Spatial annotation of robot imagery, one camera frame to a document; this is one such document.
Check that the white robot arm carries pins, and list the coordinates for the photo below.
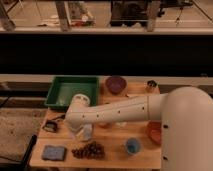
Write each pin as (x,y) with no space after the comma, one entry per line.
(186,116)

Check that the red-brown bowl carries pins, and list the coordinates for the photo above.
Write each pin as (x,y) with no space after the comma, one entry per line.
(153,131)

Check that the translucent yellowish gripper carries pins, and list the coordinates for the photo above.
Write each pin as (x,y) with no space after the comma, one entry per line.
(82,132)

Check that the bunch of dark grapes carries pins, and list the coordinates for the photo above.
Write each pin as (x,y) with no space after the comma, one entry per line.
(93,150)

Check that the white plastic cup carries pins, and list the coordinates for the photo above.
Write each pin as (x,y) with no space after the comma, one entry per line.
(121,124)

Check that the blue sponge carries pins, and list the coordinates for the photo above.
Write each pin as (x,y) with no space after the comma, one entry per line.
(53,153)

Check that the small metal cup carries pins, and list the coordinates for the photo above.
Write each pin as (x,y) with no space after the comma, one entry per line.
(150,86)

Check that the yellow apple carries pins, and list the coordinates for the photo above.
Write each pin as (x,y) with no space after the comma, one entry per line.
(104,125)

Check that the blue cup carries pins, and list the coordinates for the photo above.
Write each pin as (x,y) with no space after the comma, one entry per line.
(132,146)

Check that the black handled knife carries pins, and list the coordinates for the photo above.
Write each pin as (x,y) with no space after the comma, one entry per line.
(59,117)

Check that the purple bowl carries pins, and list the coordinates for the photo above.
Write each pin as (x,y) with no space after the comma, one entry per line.
(115,84)

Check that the green plastic tray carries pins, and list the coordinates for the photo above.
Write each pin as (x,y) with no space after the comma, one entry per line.
(64,88)

